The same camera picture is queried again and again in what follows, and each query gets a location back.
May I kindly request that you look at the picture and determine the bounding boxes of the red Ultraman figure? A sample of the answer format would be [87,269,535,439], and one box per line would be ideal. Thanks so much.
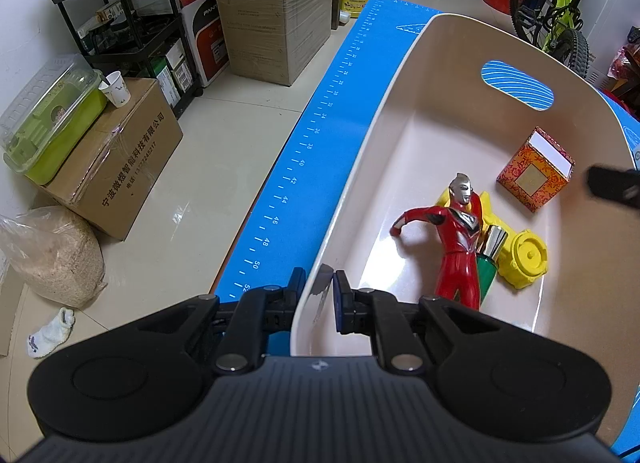
[390,173,483,310]

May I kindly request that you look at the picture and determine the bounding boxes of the green tube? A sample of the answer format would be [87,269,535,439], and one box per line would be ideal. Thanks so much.
[476,225,508,301]

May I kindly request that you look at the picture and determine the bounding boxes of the beige plastic storage bin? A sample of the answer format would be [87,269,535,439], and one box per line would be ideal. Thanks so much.
[291,14,639,443]

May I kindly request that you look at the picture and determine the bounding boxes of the yellow plastic toy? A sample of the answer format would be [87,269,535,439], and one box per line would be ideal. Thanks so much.
[435,187,549,291]

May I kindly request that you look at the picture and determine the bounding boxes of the red floral patterned box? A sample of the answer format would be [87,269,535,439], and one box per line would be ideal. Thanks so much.
[497,126,575,213]

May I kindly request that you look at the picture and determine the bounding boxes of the blue silicone baking mat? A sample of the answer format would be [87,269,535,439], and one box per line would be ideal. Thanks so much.
[216,0,639,462]

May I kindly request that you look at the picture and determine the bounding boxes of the low cardboard box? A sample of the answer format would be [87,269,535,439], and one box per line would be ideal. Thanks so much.
[42,79,182,240]

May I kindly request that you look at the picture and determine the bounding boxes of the bag of wood shavings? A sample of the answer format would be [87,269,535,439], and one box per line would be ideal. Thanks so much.
[1,205,105,308]

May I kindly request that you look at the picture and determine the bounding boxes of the white sock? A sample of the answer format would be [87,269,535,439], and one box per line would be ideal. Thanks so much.
[26,307,75,359]

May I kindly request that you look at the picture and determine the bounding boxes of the white paper cup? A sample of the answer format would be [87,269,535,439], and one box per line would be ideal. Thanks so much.
[99,71,131,108]

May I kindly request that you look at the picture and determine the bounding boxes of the green clear lidded container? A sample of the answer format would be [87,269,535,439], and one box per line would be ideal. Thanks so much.
[1,54,107,186]

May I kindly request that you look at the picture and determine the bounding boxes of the large taped cardboard box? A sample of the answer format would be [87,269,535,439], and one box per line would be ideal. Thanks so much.
[216,0,332,86]

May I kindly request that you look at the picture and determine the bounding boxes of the black metal shelf rack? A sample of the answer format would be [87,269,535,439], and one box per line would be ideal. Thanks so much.
[51,0,203,116]

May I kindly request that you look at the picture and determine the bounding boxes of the green black bicycle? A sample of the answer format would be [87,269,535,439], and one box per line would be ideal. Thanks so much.
[510,0,590,79]

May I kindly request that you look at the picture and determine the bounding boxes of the red white appliance box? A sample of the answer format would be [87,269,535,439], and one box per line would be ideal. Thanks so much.
[178,0,229,87]

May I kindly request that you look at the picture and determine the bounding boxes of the white freezer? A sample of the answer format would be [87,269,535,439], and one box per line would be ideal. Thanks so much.
[580,0,639,90]

